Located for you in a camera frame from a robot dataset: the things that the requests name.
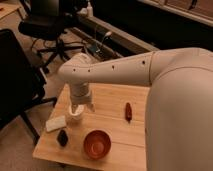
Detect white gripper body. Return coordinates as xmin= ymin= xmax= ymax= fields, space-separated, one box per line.
xmin=69 ymin=83 xmax=92 ymax=105

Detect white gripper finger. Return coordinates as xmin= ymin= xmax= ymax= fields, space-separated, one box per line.
xmin=71 ymin=104 xmax=78 ymax=113
xmin=87 ymin=103 xmax=95 ymax=112

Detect black office chair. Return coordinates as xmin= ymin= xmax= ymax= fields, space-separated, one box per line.
xmin=18 ymin=0 xmax=87 ymax=73

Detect dark red chili pepper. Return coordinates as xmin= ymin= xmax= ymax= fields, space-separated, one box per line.
xmin=125 ymin=103 xmax=132 ymax=122

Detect orange bowl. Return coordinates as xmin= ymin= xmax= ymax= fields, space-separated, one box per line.
xmin=83 ymin=130 xmax=111 ymax=160

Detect small black object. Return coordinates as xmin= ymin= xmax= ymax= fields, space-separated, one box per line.
xmin=57 ymin=130 xmax=68 ymax=147

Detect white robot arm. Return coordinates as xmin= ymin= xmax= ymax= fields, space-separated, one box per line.
xmin=59 ymin=47 xmax=213 ymax=171

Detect white plug adapter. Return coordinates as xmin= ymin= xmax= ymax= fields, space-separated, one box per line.
xmin=104 ymin=31 xmax=112 ymax=37

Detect black chair at left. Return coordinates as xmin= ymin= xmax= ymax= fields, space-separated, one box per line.
xmin=0 ymin=29 xmax=57 ymax=144

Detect white eraser block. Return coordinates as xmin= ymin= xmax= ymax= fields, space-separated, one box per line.
xmin=46 ymin=116 xmax=66 ymax=132

